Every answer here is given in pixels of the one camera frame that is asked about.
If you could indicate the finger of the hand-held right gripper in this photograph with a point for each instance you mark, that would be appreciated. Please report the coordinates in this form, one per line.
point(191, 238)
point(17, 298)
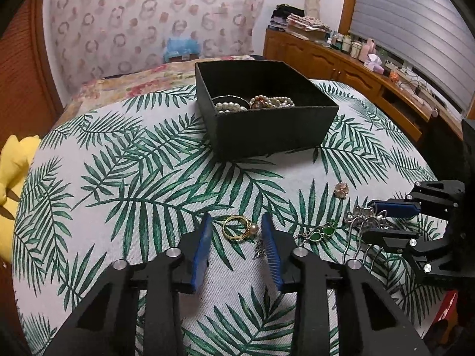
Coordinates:
point(389, 239)
point(395, 208)

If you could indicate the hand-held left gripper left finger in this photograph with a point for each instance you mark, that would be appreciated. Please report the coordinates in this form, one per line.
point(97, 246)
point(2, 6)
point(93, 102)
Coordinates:
point(202, 252)

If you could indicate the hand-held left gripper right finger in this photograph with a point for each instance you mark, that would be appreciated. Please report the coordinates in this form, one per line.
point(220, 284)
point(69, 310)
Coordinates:
point(274, 256)

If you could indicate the silver hair clip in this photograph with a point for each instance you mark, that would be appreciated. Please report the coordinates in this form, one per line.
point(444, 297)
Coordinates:
point(360, 213)

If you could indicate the green stone earring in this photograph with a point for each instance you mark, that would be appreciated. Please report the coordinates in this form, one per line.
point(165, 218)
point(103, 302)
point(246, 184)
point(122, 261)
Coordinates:
point(316, 236)

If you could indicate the black cardboard box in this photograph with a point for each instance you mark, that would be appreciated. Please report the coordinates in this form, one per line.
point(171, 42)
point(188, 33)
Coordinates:
point(267, 133)

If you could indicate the dark metal bangle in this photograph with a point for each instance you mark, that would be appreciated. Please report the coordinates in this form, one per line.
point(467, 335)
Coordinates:
point(230, 97)

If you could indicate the small silver charm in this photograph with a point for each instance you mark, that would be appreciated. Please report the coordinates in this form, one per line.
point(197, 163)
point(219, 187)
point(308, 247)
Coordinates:
point(258, 253)

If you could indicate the flower shaped brooch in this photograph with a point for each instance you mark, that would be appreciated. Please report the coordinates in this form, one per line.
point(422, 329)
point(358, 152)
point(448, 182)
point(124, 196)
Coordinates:
point(340, 190)

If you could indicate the leaf print tablecloth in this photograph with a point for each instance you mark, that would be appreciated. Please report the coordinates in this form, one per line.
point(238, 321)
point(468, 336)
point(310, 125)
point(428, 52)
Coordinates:
point(148, 178)

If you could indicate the small orange ornament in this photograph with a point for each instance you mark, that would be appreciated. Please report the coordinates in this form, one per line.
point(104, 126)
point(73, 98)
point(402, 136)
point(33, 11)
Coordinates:
point(393, 76)

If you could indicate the white power strip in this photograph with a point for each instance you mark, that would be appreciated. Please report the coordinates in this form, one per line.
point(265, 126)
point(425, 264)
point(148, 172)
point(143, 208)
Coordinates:
point(402, 69)

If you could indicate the pink tissue box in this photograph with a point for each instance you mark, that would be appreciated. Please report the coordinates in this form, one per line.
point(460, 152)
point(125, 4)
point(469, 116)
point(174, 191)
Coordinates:
point(374, 63)

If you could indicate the pink bottle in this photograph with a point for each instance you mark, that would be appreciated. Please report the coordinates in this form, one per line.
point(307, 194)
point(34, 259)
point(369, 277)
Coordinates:
point(366, 50)

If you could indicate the group of cosmetic bottles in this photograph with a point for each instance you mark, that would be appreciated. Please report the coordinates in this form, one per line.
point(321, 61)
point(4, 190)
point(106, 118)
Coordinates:
point(347, 44)

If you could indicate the long wooden cabinet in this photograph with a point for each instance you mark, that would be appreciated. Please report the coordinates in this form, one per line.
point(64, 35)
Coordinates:
point(308, 55)

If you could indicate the floral blanket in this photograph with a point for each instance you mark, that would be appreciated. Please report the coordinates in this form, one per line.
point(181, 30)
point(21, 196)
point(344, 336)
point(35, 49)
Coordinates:
point(111, 85)

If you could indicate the grey window blind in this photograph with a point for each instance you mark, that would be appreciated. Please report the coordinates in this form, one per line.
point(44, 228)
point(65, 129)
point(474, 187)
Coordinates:
point(408, 15)

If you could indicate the flat cardboard box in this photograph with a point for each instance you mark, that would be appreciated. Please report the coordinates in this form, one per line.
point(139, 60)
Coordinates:
point(306, 34)

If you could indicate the folded floral cloth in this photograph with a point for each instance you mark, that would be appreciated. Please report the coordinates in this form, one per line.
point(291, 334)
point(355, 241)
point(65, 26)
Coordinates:
point(308, 22)

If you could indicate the blue plastic bag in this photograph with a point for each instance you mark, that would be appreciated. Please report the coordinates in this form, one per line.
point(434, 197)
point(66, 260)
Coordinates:
point(182, 46)

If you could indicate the yellow plush toy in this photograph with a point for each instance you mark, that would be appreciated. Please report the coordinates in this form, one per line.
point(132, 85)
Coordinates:
point(15, 163)

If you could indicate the stack of dark folded clothes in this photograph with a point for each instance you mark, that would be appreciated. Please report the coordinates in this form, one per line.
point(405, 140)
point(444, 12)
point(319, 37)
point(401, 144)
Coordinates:
point(282, 15)

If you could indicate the circle print curtain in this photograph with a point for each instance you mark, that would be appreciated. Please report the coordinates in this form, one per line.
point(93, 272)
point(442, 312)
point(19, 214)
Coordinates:
point(111, 26)

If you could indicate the wooden window frame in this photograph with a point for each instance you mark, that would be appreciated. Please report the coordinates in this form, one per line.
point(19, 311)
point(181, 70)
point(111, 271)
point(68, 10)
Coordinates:
point(347, 3)

